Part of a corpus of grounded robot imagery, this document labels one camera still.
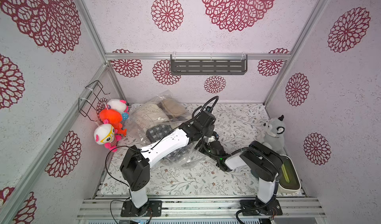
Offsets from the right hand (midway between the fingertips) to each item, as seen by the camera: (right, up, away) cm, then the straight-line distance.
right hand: (194, 141), depth 91 cm
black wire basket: (-54, +21, -16) cm, 61 cm away
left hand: (+8, +10, -9) cm, 15 cm away
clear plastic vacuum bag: (-1, -11, +1) cm, 12 cm away
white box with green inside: (+50, -19, -14) cm, 55 cm away
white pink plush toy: (-48, +22, +6) cm, 53 cm away
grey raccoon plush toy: (+46, +4, -6) cm, 46 cm away
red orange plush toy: (-48, +14, -2) cm, 50 cm away
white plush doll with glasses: (-48, +6, -11) cm, 50 cm away
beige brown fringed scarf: (-14, +19, +17) cm, 29 cm away
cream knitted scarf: (-32, +16, +11) cm, 37 cm away
